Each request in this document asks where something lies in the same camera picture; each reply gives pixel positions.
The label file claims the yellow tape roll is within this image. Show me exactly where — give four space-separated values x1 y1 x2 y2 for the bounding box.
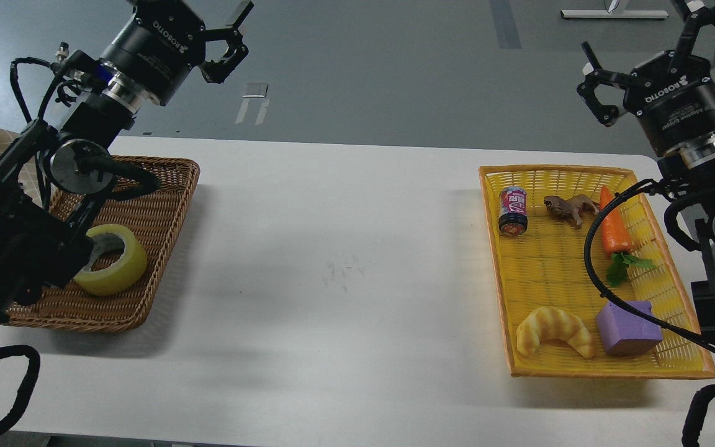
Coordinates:
73 224 148 296

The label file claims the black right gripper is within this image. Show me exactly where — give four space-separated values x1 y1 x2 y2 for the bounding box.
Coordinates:
577 0 715 158

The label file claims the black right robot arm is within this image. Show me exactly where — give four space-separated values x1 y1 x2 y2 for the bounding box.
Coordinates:
577 1 715 354

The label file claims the brown toy animal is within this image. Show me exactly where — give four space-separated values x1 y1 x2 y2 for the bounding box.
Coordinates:
544 194 600 229

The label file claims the purple foam block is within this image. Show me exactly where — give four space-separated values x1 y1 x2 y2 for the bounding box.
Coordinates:
595 302 664 356

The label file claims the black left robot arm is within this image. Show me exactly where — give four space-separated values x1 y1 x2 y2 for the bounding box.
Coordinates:
0 1 254 435

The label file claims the white stand base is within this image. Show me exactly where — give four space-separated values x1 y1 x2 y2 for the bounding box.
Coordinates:
560 9 669 20

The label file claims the yellow plastic basket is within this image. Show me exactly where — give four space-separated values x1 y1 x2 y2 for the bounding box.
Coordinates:
479 165 715 379

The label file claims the toy croissant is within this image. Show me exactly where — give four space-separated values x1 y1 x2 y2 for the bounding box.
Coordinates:
515 306 596 359

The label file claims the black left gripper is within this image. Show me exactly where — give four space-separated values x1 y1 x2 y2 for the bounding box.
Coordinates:
99 1 254 106

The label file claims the pink drink can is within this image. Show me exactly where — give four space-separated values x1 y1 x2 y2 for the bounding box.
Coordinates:
498 186 528 237

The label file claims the brown wicker basket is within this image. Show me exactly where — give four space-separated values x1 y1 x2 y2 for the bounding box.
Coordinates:
8 156 200 333

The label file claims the toy carrot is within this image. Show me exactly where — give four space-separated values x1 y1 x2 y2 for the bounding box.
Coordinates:
601 209 655 287

